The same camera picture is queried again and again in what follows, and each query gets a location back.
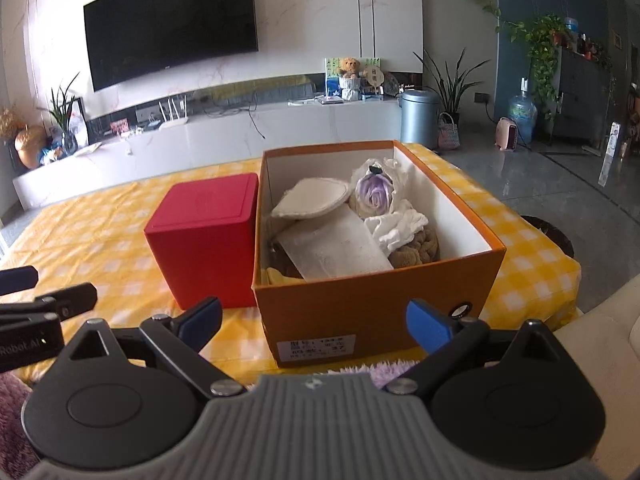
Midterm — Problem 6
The trailing pothos plant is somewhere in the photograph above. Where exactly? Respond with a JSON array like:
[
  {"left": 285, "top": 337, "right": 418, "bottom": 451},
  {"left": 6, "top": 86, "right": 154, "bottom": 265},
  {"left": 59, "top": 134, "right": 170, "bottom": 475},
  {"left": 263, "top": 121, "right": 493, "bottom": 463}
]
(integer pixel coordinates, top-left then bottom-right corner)
[{"left": 502, "top": 14, "right": 576, "bottom": 121}]

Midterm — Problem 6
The silver trash can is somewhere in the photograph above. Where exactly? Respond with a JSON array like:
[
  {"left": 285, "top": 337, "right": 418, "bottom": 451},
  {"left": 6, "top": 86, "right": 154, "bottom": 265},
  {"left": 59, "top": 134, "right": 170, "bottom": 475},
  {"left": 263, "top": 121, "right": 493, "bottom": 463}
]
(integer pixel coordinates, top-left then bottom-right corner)
[{"left": 400, "top": 89, "right": 441, "bottom": 150}]

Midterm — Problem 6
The brown fuzzy plush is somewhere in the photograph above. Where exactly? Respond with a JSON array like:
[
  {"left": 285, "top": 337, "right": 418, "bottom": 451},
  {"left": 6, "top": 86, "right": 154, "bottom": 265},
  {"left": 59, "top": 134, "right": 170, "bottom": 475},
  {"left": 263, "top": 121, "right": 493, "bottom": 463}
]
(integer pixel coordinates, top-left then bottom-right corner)
[{"left": 347, "top": 192, "right": 441, "bottom": 269}]

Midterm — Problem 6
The black picture frame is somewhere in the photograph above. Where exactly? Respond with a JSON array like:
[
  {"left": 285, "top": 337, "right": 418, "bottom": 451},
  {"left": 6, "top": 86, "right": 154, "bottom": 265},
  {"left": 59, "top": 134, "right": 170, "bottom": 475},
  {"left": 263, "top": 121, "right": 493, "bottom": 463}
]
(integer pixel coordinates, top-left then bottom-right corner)
[{"left": 70, "top": 97, "right": 90, "bottom": 146}]

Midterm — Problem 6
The black cable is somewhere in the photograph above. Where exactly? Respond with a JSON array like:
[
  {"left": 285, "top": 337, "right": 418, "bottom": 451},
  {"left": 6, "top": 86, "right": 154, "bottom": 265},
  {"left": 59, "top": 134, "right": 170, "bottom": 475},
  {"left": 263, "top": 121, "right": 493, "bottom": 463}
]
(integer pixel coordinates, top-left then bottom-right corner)
[{"left": 247, "top": 102, "right": 268, "bottom": 140}]

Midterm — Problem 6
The black flat television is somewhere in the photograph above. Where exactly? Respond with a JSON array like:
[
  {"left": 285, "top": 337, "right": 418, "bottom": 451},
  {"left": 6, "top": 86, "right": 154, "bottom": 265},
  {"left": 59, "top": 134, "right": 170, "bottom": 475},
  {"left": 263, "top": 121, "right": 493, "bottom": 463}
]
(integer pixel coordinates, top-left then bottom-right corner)
[{"left": 82, "top": 0, "right": 260, "bottom": 92}]

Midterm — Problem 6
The green picture card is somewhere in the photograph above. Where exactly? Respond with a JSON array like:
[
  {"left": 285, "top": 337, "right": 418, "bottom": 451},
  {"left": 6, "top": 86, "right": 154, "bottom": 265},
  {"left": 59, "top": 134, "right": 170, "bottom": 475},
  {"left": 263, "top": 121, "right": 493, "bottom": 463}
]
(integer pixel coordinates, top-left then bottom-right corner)
[{"left": 324, "top": 56, "right": 386, "bottom": 98}]

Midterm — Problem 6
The white upright appliance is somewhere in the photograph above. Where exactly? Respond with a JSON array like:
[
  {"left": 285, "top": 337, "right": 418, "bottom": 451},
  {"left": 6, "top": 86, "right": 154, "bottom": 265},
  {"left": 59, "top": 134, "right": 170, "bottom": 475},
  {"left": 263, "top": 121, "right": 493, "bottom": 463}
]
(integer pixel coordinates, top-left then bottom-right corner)
[{"left": 597, "top": 121, "right": 623, "bottom": 187}]

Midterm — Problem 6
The orange cardboard box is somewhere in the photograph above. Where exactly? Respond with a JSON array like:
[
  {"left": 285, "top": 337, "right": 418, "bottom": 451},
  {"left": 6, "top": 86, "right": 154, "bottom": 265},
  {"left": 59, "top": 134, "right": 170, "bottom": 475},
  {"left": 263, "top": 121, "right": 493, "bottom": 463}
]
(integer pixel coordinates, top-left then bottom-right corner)
[{"left": 251, "top": 140, "right": 507, "bottom": 366}]

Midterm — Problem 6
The dark grey cabinet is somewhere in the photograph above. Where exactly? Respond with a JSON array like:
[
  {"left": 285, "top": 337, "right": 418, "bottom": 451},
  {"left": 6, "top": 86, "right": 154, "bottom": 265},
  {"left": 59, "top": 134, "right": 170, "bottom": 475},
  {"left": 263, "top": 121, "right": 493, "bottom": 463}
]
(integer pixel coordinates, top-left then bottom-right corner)
[{"left": 552, "top": 47, "right": 621, "bottom": 146}]

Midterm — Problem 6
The white tissue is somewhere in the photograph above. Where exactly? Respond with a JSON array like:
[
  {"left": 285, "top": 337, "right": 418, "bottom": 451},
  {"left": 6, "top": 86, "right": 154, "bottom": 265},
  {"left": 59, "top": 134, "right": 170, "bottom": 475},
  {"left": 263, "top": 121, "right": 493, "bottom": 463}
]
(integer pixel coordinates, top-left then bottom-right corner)
[{"left": 370, "top": 209, "right": 431, "bottom": 253}]

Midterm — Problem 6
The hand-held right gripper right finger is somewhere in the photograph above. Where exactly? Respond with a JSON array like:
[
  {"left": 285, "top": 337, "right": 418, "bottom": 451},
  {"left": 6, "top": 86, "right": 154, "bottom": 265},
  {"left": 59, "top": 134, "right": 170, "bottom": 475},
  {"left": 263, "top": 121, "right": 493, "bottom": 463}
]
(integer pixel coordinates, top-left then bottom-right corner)
[{"left": 387, "top": 299, "right": 573, "bottom": 396}]

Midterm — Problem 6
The pink space heater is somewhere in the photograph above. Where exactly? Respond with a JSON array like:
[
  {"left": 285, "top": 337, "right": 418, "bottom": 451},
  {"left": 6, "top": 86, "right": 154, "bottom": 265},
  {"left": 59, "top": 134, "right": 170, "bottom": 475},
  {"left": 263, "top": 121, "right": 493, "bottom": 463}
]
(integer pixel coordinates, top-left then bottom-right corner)
[{"left": 495, "top": 116, "right": 521, "bottom": 152}]

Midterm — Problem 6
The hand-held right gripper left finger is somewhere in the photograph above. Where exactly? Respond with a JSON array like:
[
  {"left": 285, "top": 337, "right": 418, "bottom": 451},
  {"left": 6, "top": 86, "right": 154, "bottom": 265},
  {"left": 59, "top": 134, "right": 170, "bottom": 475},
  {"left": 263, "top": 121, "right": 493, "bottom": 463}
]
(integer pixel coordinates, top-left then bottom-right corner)
[{"left": 60, "top": 296, "right": 246, "bottom": 398}]

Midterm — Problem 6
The golden round vase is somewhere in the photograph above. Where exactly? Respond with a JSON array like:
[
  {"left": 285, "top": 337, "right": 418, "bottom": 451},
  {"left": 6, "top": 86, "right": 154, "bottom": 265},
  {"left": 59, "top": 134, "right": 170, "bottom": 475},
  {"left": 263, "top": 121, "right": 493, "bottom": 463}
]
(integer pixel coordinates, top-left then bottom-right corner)
[{"left": 14, "top": 125, "right": 48, "bottom": 170}]

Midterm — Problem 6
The crochet flower bouquet white wrap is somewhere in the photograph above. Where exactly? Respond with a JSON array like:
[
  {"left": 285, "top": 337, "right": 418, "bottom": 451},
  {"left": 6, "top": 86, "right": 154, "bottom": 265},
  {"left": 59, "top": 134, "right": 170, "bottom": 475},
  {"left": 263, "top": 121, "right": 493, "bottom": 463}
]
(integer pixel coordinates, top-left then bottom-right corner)
[{"left": 275, "top": 205, "right": 396, "bottom": 281}]

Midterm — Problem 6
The yellow checked tablecloth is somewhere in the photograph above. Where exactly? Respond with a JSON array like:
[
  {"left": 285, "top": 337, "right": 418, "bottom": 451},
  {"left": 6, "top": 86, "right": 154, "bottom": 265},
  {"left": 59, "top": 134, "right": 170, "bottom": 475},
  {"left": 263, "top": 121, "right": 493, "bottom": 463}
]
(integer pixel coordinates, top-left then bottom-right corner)
[{"left": 0, "top": 142, "right": 583, "bottom": 386}]

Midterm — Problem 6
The blue water jug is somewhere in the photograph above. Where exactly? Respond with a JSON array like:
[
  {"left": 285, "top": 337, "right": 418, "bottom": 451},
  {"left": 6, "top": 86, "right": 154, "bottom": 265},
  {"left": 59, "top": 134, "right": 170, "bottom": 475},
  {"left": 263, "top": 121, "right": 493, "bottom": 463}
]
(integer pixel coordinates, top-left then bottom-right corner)
[{"left": 509, "top": 77, "right": 538, "bottom": 143}]

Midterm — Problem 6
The white router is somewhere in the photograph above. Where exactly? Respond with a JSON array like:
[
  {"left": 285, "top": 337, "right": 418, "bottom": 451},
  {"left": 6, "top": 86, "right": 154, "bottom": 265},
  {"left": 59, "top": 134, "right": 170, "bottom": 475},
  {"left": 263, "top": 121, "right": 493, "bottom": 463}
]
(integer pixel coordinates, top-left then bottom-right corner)
[{"left": 159, "top": 95, "right": 190, "bottom": 128}]

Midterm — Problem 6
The brown teddy bear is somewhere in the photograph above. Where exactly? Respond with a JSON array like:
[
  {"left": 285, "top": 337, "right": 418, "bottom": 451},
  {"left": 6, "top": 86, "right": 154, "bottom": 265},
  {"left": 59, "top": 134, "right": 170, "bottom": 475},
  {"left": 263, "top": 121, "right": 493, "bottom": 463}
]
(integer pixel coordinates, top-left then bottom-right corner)
[{"left": 337, "top": 56, "right": 363, "bottom": 103}]

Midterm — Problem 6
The long-leaf potted floor plant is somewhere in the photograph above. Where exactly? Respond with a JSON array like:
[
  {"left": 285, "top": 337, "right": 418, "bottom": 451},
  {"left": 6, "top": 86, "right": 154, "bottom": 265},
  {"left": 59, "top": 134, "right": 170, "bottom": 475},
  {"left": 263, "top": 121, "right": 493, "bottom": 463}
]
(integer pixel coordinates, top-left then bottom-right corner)
[{"left": 412, "top": 47, "right": 493, "bottom": 126}]

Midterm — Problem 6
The red square box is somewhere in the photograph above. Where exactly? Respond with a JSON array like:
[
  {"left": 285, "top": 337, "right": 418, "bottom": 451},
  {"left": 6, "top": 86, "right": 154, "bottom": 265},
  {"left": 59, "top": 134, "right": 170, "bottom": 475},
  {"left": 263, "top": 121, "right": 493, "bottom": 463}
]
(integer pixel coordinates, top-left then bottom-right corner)
[{"left": 144, "top": 172, "right": 260, "bottom": 310}]

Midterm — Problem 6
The beige sofa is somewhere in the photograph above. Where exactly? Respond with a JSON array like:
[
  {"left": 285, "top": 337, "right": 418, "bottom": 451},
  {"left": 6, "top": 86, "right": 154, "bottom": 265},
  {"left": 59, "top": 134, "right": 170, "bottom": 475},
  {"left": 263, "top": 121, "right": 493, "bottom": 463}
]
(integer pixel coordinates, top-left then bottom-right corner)
[{"left": 552, "top": 280, "right": 640, "bottom": 480}]

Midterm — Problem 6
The dried flower bunch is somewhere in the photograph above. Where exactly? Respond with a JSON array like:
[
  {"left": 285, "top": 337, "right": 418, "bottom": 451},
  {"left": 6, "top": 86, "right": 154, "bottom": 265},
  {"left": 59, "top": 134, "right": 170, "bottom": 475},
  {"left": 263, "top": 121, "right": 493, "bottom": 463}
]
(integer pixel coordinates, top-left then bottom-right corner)
[{"left": 0, "top": 105, "right": 26, "bottom": 141}]

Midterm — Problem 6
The dark round stool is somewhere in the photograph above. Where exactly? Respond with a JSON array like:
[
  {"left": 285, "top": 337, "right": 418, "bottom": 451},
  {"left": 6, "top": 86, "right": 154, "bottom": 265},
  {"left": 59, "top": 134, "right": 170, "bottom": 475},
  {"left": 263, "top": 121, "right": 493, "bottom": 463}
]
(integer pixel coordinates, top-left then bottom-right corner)
[{"left": 520, "top": 215, "right": 576, "bottom": 258}]

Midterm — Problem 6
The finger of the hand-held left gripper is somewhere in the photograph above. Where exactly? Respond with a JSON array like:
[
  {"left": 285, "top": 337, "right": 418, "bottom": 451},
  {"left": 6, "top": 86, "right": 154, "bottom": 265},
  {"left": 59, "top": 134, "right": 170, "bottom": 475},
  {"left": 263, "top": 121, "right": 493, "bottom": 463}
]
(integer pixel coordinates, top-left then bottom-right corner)
[
  {"left": 0, "top": 266, "right": 40, "bottom": 297},
  {"left": 0, "top": 282, "right": 98, "bottom": 330}
]

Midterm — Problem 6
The long-leaf plant in glass vase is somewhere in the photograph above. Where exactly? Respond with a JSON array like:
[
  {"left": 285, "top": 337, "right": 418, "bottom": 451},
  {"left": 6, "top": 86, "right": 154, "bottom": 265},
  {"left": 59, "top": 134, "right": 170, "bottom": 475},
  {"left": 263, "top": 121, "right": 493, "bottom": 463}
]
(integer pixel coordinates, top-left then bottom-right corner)
[{"left": 37, "top": 72, "right": 88, "bottom": 156}]

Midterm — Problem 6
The white marble television console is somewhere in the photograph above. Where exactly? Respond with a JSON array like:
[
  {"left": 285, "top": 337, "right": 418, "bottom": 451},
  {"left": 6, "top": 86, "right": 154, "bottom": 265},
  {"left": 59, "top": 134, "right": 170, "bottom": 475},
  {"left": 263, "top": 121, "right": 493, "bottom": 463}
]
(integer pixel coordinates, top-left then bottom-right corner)
[{"left": 12, "top": 95, "right": 406, "bottom": 208}]

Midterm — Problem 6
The purple rose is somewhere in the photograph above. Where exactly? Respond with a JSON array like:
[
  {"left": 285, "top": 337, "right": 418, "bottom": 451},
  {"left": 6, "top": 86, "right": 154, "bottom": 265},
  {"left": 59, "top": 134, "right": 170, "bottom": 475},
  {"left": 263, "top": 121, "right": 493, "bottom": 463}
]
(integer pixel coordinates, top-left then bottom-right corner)
[{"left": 350, "top": 157, "right": 416, "bottom": 218}]

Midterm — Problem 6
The purple fluffy rug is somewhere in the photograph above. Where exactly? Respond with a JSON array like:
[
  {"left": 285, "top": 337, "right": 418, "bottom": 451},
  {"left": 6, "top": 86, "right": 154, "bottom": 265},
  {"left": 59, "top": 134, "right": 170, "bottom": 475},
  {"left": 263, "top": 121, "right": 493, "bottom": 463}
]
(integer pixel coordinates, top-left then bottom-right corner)
[{"left": 0, "top": 357, "right": 426, "bottom": 471}]

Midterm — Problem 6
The woven basket bag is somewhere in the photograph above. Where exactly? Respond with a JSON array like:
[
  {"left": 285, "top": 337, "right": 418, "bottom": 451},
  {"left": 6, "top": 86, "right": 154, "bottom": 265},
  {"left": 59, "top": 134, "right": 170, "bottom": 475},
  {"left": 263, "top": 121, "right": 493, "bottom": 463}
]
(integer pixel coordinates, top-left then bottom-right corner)
[{"left": 437, "top": 112, "right": 461, "bottom": 151}]

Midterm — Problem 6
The cream round fabric pad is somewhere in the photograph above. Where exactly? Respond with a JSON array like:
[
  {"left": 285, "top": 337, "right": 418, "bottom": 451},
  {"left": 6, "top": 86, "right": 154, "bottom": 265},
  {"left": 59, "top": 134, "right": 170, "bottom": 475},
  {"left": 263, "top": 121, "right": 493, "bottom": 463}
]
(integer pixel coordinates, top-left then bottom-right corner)
[{"left": 271, "top": 177, "right": 351, "bottom": 221}]

